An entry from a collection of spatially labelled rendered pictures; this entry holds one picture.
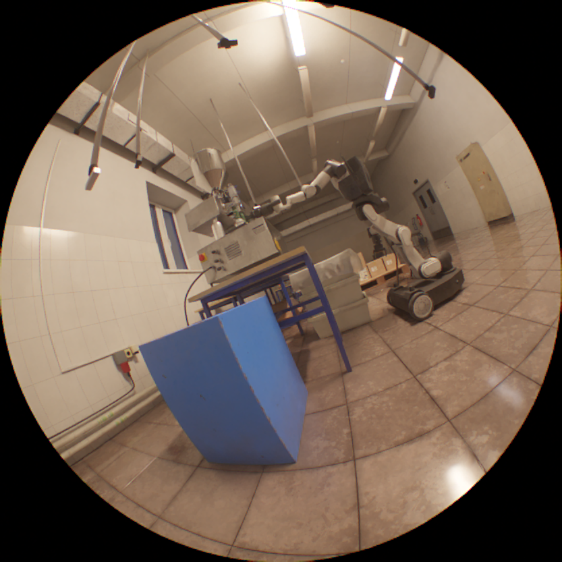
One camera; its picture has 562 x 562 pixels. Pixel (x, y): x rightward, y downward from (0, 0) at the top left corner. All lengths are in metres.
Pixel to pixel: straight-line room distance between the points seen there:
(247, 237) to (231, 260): 0.17
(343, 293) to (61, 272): 2.53
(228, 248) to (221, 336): 0.73
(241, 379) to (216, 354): 0.10
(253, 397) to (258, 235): 0.85
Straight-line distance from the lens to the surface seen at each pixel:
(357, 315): 1.86
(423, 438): 0.74
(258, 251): 1.13
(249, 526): 0.74
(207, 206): 1.38
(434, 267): 1.76
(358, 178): 1.65
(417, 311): 1.52
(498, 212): 5.80
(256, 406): 0.64
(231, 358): 0.58
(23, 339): 1.84
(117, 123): 3.30
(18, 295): 1.92
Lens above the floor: 0.60
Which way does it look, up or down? 2 degrees up
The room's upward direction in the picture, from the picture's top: 22 degrees counter-clockwise
